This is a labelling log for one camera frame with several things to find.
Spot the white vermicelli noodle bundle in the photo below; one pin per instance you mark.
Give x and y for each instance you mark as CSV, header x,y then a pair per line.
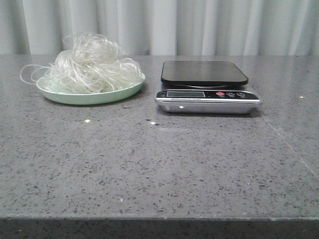
x,y
92,65

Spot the black silver kitchen scale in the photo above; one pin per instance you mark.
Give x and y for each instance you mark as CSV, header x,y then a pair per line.
x,y
205,87

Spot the light green round plate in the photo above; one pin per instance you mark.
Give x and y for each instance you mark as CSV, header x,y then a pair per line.
x,y
88,99

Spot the white pleated curtain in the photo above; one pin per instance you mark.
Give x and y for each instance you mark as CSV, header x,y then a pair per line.
x,y
164,27

